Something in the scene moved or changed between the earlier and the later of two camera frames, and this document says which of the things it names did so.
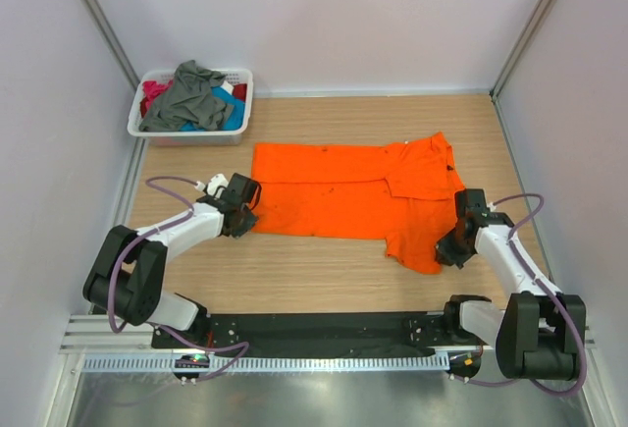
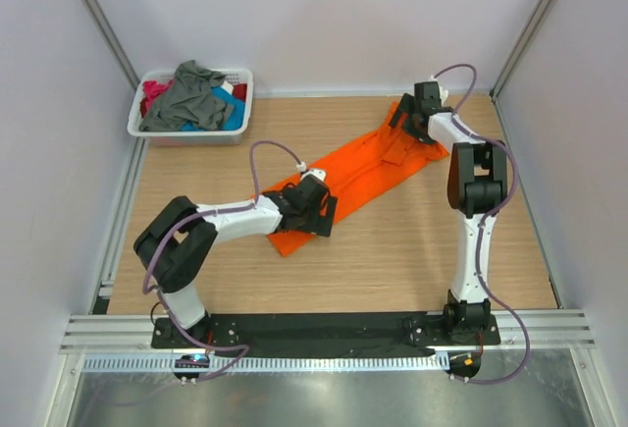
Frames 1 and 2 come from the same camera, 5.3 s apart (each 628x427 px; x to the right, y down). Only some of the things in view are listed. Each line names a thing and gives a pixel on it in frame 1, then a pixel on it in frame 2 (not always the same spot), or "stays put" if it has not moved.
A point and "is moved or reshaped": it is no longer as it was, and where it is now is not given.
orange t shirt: [404, 193] is moved or reshaped
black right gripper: [446, 256] → [404, 105]
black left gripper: [246, 226] → [320, 224]
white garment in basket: [228, 86] stays put
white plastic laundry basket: [192, 137] stays put
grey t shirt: [188, 102] stays put
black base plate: [310, 331] stays put
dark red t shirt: [240, 90] stays put
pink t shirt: [151, 89] stays put
